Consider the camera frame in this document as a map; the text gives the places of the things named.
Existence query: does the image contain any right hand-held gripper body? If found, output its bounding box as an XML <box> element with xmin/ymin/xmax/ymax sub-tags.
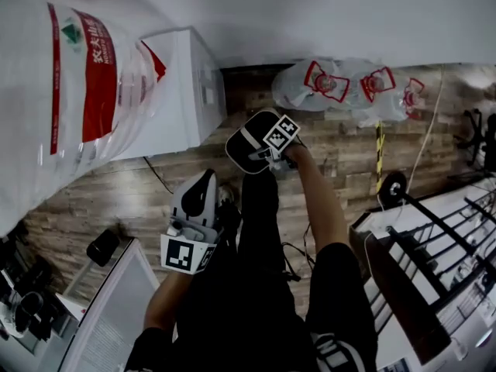
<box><xmin>263</xmin><ymin>113</ymin><xmax>302</xmax><ymax>171</ymax></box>

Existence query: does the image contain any large clear jug red label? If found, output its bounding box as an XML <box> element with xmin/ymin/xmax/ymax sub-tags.
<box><xmin>0</xmin><ymin>0</ymin><xmax>168</xmax><ymax>239</ymax></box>

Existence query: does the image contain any white floor cable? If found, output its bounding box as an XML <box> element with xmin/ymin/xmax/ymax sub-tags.
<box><xmin>363</xmin><ymin>66</ymin><xmax>446</xmax><ymax>247</ymax></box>

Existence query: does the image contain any black power cable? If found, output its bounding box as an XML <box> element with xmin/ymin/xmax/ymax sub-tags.
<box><xmin>142</xmin><ymin>155</ymin><xmax>175</xmax><ymax>195</ymax></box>

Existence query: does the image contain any clear water bottle red handle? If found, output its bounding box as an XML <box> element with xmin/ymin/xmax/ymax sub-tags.
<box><xmin>270</xmin><ymin>58</ymin><xmax>352</xmax><ymax>112</ymax></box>
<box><xmin>348</xmin><ymin>62</ymin><xmax>397</xmax><ymax>128</ymax></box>
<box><xmin>391</xmin><ymin>76</ymin><xmax>426</xmax><ymax>122</ymax></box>

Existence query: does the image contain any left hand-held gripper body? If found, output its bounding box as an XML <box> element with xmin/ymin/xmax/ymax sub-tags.
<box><xmin>160</xmin><ymin>222</ymin><xmax>225</xmax><ymax>276</ymax></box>

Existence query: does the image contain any person's left shoe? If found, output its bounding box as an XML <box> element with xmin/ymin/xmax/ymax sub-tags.
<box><xmin>216</xmin><ymin>184</ymin><xmax>238</xmax><ymax>208</ymax></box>

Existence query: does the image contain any small black bin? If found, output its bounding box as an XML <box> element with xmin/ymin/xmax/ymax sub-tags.
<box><xmin>86</xmin><ymin>229</ymin><xmax>121</xmax><ymax>267</ymax></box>

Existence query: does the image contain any person's right forearm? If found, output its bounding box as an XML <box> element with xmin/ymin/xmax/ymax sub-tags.
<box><xmin>284</xmin><ymin>143</ymin><xmax>350</xmax><ymax>256</ymax></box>

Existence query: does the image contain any yellow black striped floor tape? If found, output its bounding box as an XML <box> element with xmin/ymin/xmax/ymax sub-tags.
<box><xmin>374</xmin><ymin>120</ymin><xmax>387</xmax><ymax>195</ymax></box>

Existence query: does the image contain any white water dispenser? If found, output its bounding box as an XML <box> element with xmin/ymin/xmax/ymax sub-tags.
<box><xmin>112</xmin><ymin>27</ymin><xmax>229</xmax><ymax>161</ymax></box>

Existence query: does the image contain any black lab equipment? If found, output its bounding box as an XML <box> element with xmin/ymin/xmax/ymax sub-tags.
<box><xmin>0</xmin><ymin>226</ymin><xmax>60</xmax><ymax>345</ymax></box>

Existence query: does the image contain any black round-base stand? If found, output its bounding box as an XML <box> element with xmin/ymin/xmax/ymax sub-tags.
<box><xmin>377</xmin><ymin>170</ymin><xmax>480</xmax><ymax>255</ymax></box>

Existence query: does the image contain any black office chair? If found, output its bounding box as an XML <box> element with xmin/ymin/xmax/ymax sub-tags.
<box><xmin>453</xmin><ymin>108</ymin><xmax>496</xmax><ymax>171</ymax></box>

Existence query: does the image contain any person's left forearm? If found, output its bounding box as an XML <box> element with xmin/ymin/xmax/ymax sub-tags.
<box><xmin>144</xmin><ymin>270</ymin><xmax>195</xmax><ymax>332</ymax></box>

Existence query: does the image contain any person's black clothed body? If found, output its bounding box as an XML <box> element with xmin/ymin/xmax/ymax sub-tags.
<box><xmin>123</xmin><ymin>168</ymin><xmax>379</xmax><ymax>372</ymax></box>

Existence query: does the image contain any black metal rack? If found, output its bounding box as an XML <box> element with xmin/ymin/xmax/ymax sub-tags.
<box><xmin>348</xmin><ymin>176</ymin><xmax>496</xmax><ymax>372</ymax></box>
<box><xmin>387</xmin><ymin>190</ymin><xmax>496</xmax><ymax>313</ymax></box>

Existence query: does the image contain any thin black cable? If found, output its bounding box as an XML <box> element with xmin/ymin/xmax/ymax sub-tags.
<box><xmin>281</xmin><ymin>222</ymin><xmax>317</xmax><ymax>283</ymax></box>

